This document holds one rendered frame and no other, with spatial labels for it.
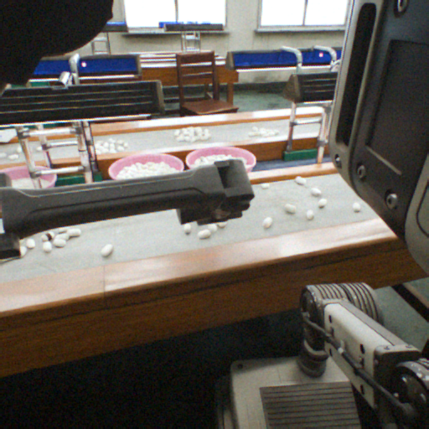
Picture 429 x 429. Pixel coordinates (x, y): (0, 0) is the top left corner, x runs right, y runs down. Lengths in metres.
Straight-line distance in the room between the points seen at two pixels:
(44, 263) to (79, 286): 0.16
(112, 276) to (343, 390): 0.61
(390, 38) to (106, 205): 0.38
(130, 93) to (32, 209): 0.46
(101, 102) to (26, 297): 0.45
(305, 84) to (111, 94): 0.51
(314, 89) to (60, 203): 0.74
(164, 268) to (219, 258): 0.13
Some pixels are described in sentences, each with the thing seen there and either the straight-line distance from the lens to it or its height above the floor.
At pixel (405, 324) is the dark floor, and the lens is 1.88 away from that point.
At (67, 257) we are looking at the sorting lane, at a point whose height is 0.74.
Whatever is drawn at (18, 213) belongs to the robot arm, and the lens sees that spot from 0.50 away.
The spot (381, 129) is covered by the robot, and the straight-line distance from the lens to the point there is 0.26.
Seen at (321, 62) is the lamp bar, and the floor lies 1.06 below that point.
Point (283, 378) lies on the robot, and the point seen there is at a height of 0.47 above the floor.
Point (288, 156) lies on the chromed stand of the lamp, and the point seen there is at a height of 0.70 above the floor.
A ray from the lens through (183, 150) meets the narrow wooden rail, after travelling 1.41.
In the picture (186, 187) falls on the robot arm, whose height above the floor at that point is 1.03.
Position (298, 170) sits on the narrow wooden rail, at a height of 0.76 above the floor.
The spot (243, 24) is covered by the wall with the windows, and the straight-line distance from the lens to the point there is 6.20.
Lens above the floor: 1.27
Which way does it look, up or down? 32 degrees down
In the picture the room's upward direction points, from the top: straight up
